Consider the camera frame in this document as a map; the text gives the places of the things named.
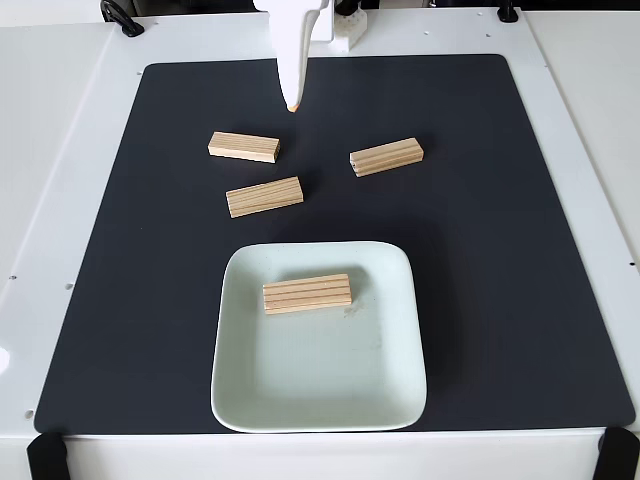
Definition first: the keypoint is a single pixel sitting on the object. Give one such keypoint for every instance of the black base clamp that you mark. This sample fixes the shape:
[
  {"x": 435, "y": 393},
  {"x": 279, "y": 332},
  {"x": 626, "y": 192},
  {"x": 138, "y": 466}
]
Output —
[{"x": 347, "y": 6}]

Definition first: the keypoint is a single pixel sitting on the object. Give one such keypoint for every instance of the black rubber mat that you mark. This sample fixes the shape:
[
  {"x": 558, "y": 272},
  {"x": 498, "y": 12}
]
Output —
[{"x": 150, "y": 300}]

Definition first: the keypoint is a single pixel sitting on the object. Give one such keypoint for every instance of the pale green square plate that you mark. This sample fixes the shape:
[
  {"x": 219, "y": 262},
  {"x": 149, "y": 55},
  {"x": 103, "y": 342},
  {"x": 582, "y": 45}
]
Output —
[{"x": 320, "y": 365}]

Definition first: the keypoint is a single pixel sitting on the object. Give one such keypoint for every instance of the smooth wooden block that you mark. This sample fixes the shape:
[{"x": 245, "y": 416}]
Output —
[{"x": 243, "y": 147}]

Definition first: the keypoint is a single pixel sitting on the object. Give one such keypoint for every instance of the grooved wooden block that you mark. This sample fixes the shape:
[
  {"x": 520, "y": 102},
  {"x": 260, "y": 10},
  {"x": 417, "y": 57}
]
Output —
[
  {"x": 307, "y": 294},
  {"x": 386, "y": 156}
]

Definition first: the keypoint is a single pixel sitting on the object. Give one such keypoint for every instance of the black table clamp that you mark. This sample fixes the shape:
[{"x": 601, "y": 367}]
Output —
[
  {"x": 507, "y": 12},
  {"x": 122, "y": 20}
]

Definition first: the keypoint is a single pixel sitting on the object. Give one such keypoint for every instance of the striped wooden block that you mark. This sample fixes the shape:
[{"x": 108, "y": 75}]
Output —
[{"x": 265, "y": 196}]

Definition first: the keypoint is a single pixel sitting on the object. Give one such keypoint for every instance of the white studded base block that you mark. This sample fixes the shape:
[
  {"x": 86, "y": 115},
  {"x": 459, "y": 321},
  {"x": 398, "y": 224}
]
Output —
[{"x": 352, "y": 32}]

